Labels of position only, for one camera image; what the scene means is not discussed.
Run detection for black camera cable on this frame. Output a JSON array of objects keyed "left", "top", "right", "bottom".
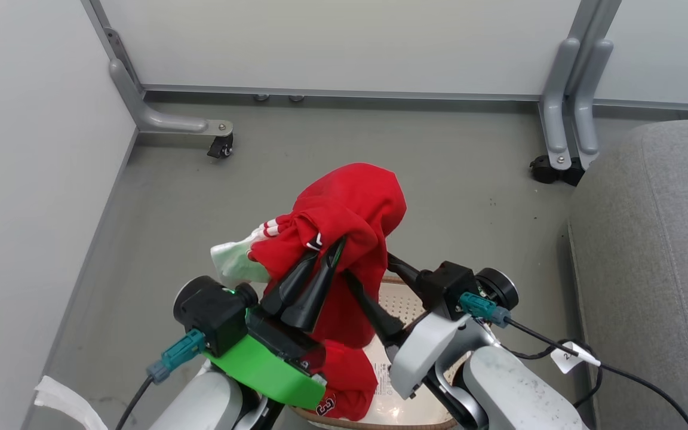
[
  {"left": 115, "top": 376, "right": 155, "bottom": 430},
  {"left": 502, "top": 318, "right": 688, "bottom": 430}
]

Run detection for cream perforated laundry basket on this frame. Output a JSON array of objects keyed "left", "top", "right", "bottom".
[{"left": 289, "top": 277, "right": 459, "bottom": 430}]

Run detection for single black caster wheel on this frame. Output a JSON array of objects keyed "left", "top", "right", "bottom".
[{"left": 207, "top": 132, "right": 235, "bottom": 159}]

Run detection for pale green white garment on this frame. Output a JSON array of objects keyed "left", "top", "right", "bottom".
[{"left": 210, "top": 232, "right": 271, "bottom": 285}]

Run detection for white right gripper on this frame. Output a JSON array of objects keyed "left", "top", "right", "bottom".
[{"left": 343, "top": 253, "right": 471, "bottom": 400}]

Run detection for red jersey garment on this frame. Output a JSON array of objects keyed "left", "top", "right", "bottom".
[{"left": 248, "top": 162, "right": 408, "bottom": 422}]

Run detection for black paired caster wheels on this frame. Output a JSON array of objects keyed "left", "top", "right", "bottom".
[{"left": 529, "top": 155, "right": 587, "bottom": 188}]

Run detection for black right camera cable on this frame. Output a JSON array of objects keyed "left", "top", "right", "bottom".
[{"left": 502, "top": 318, "right": 688, "bottom": 430}]

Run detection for printed basket label sticker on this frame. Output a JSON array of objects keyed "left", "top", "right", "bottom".
[{"left": 370, "top": 360, "right": 395, "bottom": 400}]

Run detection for teal right camera connector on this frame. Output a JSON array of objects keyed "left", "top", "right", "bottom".
[{"left": 458, "top": 292, "right": 510, "bottom": 328}]

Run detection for white cable label tag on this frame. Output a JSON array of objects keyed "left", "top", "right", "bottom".
[{"left": 550, "top": 341, "right": 601, "bottom": 374}]

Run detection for long grey partition foot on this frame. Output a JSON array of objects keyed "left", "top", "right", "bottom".
[{"left": 109, "top": 58, "right": 234, "bottom": 136}]

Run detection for black left camera cable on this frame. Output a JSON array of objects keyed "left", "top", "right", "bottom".
[{"left": 115, "top": 376, "right": 155, "bottom": 430}]

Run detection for grey upright partition foot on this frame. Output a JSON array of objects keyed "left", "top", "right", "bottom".
[
  {"left": 539, "top": 37, "right": 582, "bottom": 172},
  {"left": 574, "top": 39, "right": 615, "bottom": 171}
]

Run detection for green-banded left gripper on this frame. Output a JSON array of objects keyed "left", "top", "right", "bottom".
[{"left": 204, "top": 237, "right": 348, "bottom": 410}]

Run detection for teal camera connector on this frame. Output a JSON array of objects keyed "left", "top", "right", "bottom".
[
  {"left": 146, "top": 328, "right": 207, "bottom": 384},
  {"left": 458, "top": 292, "right": 510, "bottom": 328}
]

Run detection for grey fabric sofa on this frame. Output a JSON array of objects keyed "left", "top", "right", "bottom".
[{"left": 567, "top": 119, "right": 688, "bottom": 430}]

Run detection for teal left camera connector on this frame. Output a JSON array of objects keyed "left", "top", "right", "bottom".
[{"left": 146, "top": 328, "right": 207, "bottom": 384}]

